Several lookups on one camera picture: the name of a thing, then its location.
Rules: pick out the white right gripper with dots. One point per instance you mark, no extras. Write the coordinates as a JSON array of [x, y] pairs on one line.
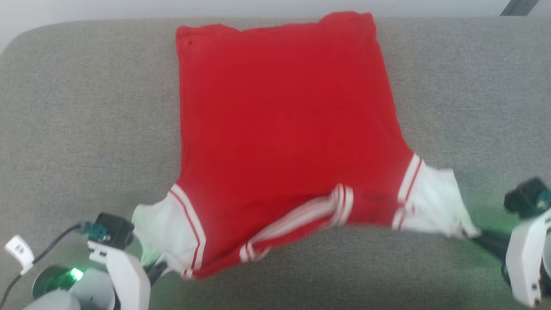
[[527, 254]]

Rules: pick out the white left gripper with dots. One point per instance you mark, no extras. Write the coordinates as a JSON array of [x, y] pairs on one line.
[[129, 275]]

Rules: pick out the red shirt with white sleeves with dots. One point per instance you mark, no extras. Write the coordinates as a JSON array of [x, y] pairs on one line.
[[280, 107]]

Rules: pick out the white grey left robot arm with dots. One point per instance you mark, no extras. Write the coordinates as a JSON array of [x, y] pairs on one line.
[[56, 280]]

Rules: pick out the dark grey metal bar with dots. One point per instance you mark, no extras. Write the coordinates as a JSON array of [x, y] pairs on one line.
[[518, 6]]

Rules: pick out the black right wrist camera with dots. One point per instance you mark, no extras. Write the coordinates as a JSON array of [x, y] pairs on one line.
[[523, 196]]

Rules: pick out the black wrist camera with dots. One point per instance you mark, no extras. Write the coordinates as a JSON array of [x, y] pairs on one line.
[[523, 196], [114, 228]]

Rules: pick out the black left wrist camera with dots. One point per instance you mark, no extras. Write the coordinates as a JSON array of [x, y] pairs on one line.
[[114, 228]]

